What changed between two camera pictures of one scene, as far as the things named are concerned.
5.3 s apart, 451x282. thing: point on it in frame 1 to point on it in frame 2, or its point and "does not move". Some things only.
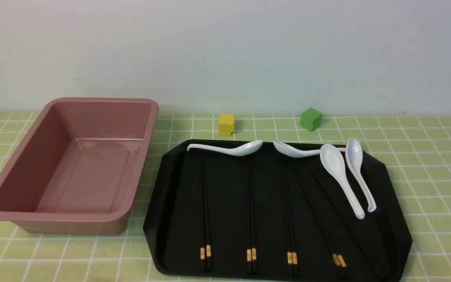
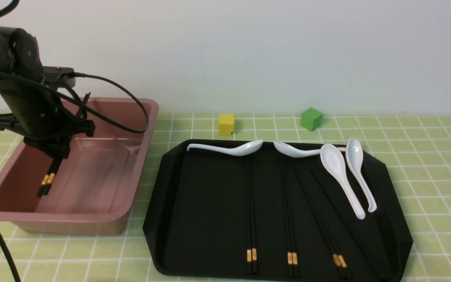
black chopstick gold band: (208, 244) to (56, 164)
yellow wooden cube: (226, 124) does not move
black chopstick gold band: (201, 222) to (51, 165)
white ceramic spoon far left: (244, 149) does not move
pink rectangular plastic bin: (74, 172) does not move
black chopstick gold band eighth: (342, 262) does not move
